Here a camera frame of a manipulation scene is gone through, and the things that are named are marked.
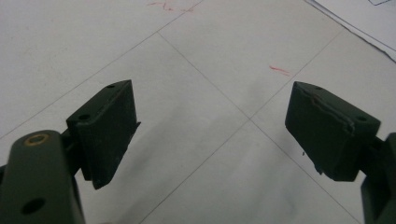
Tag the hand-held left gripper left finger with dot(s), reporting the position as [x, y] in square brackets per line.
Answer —
[104, 133]

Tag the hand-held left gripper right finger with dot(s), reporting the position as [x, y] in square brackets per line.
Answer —
[330, 137]

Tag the white paper sheet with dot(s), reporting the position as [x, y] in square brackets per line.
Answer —
[367, 21]

